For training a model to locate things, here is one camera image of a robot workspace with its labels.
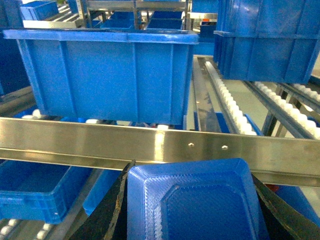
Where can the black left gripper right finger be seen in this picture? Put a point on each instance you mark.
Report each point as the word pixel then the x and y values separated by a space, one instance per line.
pixel 283 222

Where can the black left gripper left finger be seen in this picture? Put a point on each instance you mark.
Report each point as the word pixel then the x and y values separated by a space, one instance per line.
pixel 109 220

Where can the blue plastic part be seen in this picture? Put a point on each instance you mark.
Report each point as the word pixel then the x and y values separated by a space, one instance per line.
pixel 197 200

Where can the blue bin lower shelf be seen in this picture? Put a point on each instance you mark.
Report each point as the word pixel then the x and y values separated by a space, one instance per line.
pixel 38 191

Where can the blue plastic bin on rollers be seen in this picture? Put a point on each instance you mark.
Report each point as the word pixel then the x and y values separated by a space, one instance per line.
pixel 139 76

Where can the blue stacked bin right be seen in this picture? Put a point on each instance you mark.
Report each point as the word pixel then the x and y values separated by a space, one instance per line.
pixel 267 40

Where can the stainless steel shelf rail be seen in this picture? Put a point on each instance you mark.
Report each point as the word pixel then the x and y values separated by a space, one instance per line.
pixel 283 161

